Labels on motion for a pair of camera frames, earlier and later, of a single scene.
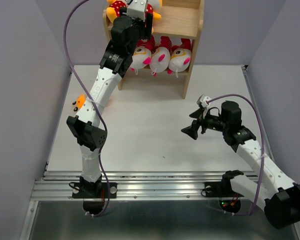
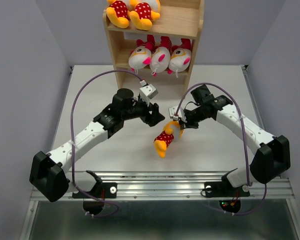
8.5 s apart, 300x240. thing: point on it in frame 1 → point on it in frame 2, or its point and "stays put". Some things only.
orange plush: [80, 100] → [166, 137]
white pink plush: [180, 58] stays put
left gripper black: [145, 28] → [156, 117]
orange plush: [113, 11] stays put
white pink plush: [160, 58] stays put
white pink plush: [142, 55] stays put
